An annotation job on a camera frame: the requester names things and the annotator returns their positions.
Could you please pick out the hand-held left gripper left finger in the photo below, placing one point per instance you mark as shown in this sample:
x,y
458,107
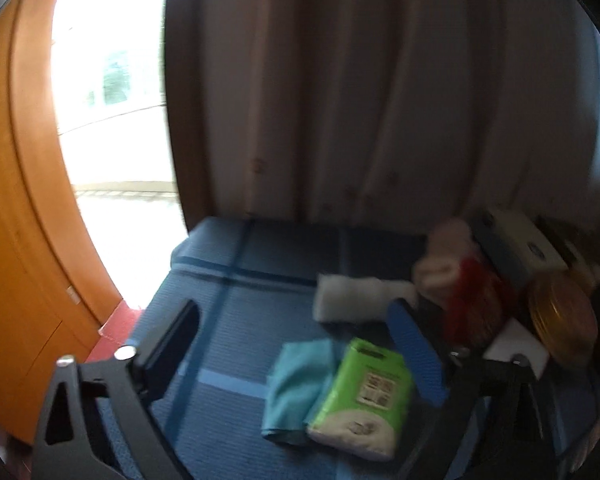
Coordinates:
x,y
172,345

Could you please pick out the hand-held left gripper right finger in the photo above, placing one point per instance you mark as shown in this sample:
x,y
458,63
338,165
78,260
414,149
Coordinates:
x,y
415,355

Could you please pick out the green tissue pack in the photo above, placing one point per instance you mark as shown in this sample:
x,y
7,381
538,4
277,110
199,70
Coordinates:
x,y
365,390

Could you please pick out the red embroidered pouch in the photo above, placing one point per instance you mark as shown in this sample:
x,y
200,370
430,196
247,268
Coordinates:
x,y
472,305

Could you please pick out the white sponge with black layer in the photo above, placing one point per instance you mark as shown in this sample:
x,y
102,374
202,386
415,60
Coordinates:
x,y
515,342

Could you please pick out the teal cloth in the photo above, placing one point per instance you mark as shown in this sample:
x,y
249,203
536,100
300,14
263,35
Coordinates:
x,y
295,385

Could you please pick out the white rolled towel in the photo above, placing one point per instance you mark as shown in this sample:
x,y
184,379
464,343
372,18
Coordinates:
x,y
355,295

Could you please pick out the blue checked mat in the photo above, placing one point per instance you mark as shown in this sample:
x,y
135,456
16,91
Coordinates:
x,y
240,285

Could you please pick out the pink and white towel doll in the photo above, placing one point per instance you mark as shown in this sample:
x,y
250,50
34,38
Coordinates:
x,y
445,265

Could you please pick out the round yellow tin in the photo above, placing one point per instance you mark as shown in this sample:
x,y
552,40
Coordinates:
x,y
560,315

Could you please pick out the yellow tissue box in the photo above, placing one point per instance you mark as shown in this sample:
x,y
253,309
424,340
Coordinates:
x,y
525,245

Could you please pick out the wooden door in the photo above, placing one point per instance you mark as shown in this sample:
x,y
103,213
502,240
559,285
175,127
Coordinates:
x,y
20,285

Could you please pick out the pale floral curtain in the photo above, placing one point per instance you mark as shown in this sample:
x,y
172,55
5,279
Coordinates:
x,y
355,85

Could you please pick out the wooden door frame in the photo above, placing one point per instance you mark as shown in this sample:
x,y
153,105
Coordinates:
x,y
45,135

